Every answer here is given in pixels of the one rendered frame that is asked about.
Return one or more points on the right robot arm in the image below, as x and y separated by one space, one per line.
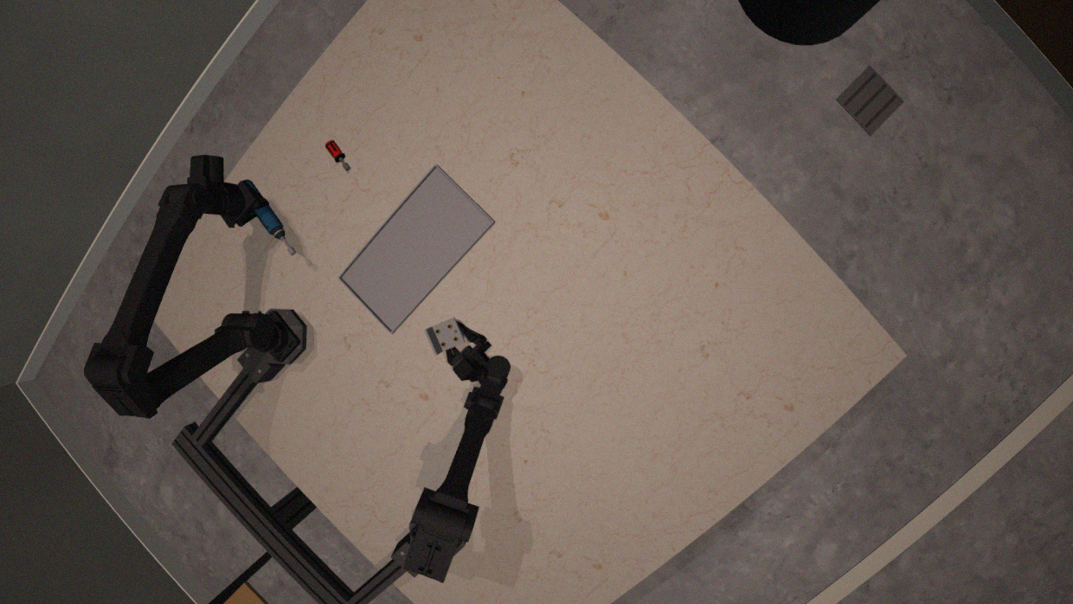
438 523

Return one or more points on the grey l-shaped metal bracket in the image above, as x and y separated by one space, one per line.
446 335

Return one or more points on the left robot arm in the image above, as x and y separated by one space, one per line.
180 208

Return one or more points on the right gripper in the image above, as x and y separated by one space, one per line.
475 337

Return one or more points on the red-handled nut driver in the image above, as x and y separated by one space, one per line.
334 150

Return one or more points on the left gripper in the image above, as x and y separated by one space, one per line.
241 207

